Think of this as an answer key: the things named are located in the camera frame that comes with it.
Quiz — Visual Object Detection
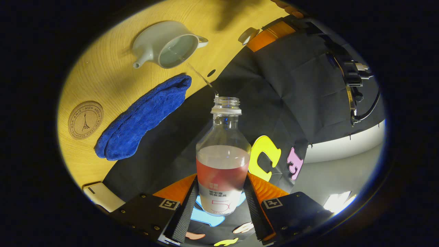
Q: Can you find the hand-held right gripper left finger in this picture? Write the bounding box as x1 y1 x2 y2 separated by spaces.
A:
109 174 199 245

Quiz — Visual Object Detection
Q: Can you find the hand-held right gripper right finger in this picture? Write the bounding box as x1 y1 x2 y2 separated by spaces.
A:
244 173 333 245

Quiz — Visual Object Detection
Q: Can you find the white teacup lid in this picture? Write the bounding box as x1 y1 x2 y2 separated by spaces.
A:
238 27 260 46

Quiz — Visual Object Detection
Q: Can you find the clear water bottle pink label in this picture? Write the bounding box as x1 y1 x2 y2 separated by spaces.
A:
195 97 252 216

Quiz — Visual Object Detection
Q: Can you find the white ceramic teacup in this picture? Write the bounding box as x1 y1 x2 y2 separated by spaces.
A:
132 21 209 69

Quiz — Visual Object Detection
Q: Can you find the round cork coaster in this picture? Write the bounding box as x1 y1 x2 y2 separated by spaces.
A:
68 101 104 140

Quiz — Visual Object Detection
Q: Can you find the black backdrop cloth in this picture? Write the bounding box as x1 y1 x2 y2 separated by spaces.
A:
103 21 386 247

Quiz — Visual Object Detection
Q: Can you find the white toaster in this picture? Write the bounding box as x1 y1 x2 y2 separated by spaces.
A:
83 182 126 213

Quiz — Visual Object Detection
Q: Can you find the blue towel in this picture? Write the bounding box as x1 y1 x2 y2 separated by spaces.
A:
95 74 192 161

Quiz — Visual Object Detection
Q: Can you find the black cable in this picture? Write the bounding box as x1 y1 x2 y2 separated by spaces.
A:
351 87 382 125

